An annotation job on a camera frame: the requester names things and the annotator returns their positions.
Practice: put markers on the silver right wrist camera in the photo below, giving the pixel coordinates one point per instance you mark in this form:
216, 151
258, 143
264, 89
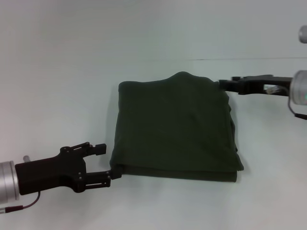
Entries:
303, 33

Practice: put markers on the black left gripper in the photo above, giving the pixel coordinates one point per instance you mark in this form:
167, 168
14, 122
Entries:
50, 171

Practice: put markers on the dark green printed T-shirt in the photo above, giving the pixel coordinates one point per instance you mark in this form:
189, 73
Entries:
172, 127

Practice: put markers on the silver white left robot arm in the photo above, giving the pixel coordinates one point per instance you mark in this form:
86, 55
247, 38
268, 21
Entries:
8, 182

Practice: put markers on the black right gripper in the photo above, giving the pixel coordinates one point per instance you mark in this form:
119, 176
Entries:
261, 85

